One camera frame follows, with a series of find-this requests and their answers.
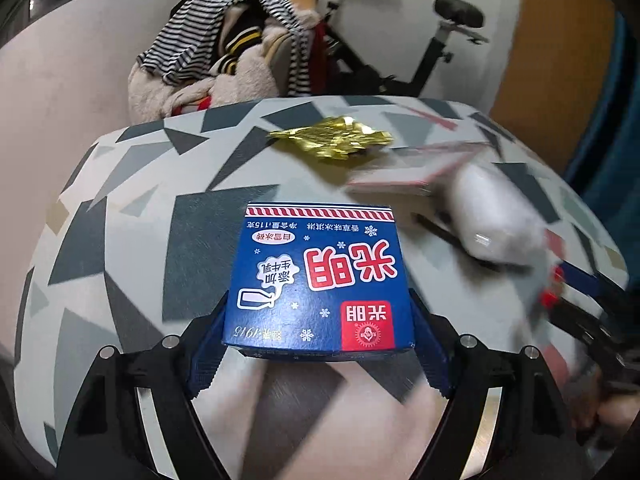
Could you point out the pile of clothes on chair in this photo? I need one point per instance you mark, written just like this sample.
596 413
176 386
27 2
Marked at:
190 45

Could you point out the geometric patterned tablecloth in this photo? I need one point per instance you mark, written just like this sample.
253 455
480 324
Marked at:
150 210

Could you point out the gold foil wrapper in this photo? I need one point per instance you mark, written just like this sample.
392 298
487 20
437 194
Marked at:
330 139

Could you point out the orange wooden door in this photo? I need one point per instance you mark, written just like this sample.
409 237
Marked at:
550 60

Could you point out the red cloth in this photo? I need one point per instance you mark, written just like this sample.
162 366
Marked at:
317 55

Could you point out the clear wrapper with red edges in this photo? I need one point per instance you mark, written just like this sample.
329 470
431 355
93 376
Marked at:
415 170

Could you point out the white plastic bag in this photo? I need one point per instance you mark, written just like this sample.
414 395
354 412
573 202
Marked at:
495 215

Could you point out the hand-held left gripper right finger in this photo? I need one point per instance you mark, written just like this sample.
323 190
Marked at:
431 357

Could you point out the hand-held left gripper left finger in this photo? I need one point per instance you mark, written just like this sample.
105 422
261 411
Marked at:
205 360

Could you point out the black exercise bike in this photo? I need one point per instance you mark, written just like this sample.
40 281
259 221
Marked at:
360 65

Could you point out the dark garment with yellow stripes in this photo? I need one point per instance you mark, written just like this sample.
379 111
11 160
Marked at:
240 42

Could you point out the white fleece garment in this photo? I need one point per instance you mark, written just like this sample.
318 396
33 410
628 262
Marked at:
235 90

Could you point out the blue curtain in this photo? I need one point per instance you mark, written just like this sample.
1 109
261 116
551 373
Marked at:
615 160

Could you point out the blue ice cream box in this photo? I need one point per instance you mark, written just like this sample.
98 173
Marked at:
320 280

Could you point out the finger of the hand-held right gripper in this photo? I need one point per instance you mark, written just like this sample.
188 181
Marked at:
595 332
580 280

